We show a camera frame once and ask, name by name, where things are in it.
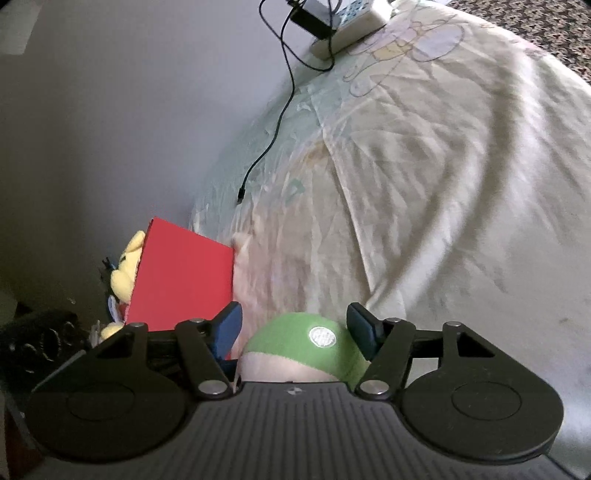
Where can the white power strip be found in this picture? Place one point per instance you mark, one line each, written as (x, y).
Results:
(358, 19)

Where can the yellow tiger plush toy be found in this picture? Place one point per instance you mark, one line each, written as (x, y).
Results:
(121, 282)

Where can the green round plush toy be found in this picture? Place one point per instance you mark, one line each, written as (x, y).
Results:
(302, 348)

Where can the black power adapter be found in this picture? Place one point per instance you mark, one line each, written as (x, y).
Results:
(318, 19)

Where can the pale green bed sheet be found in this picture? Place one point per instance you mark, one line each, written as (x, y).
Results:
(440, 172)

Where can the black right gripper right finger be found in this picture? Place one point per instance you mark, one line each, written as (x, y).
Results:
(387, 345)

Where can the patterned dark blanket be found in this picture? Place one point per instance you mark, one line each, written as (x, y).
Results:
(561, 27)

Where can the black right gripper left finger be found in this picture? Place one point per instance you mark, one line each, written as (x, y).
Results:
(206, 346)

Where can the red cardboard box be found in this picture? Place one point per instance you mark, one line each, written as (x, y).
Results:
(181, 276)

